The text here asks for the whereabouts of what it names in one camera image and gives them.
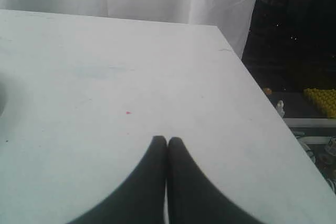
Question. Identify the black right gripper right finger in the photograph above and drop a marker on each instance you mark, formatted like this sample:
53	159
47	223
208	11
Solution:
191	197

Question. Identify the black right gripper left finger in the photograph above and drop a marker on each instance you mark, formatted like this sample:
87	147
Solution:
140	198

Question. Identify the yellow foam pad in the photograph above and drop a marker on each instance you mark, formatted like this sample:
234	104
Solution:
324	100

